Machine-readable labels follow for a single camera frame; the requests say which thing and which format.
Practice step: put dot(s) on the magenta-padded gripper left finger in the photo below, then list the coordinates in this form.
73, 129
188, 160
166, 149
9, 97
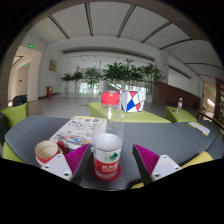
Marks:
66, 163

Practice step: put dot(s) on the green exit sign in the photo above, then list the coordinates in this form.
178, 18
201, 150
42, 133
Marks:
31, 46

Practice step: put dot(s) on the yellow seat cushion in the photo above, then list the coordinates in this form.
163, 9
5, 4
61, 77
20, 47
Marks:
198, 159

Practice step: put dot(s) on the clear red-capped water bottle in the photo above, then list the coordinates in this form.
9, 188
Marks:
107, 146

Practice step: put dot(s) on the small lime green table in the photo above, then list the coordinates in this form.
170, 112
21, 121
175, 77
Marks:
181, 117

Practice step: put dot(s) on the yellow white leaflet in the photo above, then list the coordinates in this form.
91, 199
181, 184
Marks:
199, 128

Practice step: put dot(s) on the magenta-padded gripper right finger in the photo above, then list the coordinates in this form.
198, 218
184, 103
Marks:
156, 165

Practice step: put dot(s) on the large lime green table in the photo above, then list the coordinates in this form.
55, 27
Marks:
143, 116

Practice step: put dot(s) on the red floor cabinet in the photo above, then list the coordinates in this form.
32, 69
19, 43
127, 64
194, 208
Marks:
49, 91

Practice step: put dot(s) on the lime green cube seat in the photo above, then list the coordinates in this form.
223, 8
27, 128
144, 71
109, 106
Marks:
15, 115

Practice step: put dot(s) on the red and white cup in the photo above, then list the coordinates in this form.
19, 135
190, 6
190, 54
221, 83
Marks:
46, 151

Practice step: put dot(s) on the framed wall picture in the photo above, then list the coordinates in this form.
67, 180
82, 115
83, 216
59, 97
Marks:
53, 65

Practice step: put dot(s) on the black bag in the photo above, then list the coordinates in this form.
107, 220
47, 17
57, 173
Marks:
20, 100

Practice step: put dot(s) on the open printed magazine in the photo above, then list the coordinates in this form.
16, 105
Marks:
75, 131

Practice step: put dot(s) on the lime green seat cushion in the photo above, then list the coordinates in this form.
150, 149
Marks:
11, 154

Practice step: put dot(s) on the small clear water bottle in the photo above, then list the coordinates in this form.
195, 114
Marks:
179, 106

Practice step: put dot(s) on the group of potted plants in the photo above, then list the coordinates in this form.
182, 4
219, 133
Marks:
116, 73

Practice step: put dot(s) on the dark wooden bench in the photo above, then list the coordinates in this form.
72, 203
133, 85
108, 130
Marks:
210, 118

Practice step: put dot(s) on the dark grey ottoman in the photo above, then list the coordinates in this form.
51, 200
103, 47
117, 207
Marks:
2, 125

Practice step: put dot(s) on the white red blue geometric box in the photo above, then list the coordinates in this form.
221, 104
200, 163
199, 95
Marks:
131, 100

